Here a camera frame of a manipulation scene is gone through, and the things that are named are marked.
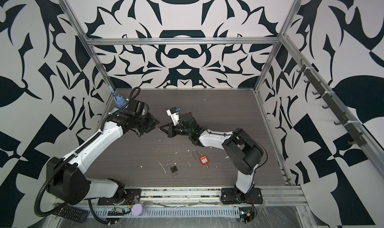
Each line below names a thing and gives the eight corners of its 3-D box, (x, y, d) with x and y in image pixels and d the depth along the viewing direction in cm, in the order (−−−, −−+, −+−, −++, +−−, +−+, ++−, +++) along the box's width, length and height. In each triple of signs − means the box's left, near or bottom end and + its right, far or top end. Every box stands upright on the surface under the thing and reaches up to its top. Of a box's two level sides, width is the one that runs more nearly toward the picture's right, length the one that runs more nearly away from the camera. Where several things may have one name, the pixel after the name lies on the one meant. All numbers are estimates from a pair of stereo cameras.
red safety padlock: (204, 169, 85) (204, 168, 83) (198, 158, 89) (198, 156, 87) (210, 166, 86) (211, 164, 84) (204, 155, 90) (205, 153, 88)
